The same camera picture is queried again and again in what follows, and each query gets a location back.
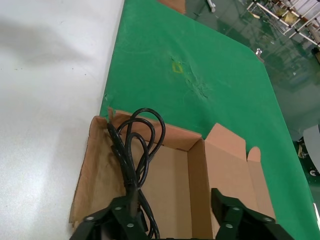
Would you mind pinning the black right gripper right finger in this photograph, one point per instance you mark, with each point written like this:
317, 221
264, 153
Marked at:
240, 225

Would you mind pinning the brown cardboard piece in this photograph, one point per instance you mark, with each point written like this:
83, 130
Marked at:
173, 5

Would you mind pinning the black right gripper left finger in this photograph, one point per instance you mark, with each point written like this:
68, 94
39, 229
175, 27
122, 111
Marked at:
105, 225

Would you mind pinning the white pipe rack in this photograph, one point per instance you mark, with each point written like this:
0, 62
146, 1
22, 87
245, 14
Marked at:
297, 18

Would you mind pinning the white pipe leg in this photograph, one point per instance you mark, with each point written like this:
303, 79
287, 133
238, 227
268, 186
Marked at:
211, 5

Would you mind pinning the green table cloth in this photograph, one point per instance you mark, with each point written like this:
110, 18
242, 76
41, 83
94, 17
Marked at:
175, 100

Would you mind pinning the cardboard box with torn edge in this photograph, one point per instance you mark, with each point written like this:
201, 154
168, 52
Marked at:
175, 187

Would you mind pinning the grey wheeled base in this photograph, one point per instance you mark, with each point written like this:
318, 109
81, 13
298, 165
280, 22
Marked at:
312, 142

